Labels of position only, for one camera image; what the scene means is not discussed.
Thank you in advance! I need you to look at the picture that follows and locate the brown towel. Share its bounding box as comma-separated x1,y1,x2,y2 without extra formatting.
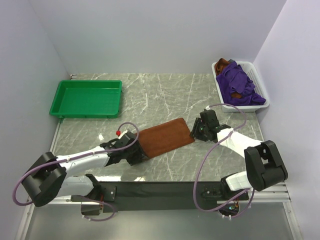
138,118,195,159
214,58,242,99

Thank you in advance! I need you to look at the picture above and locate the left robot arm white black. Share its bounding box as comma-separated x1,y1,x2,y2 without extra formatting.
21,131,148,207

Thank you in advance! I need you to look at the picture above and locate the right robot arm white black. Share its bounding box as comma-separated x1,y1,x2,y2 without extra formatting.
190,109,288,200

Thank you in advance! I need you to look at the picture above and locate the black base bar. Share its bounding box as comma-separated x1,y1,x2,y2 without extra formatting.
93,181,241,211

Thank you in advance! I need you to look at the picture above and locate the purple towel in basket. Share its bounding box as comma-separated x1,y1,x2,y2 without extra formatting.
216,61,266,106

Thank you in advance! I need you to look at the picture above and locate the brown towel in basket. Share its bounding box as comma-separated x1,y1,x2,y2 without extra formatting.
214,58,242,99

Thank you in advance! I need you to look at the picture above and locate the green plastic tray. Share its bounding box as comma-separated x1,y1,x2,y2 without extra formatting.
49,80,122,119

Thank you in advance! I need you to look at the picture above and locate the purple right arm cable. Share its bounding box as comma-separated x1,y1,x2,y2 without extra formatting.
193,103,255,218

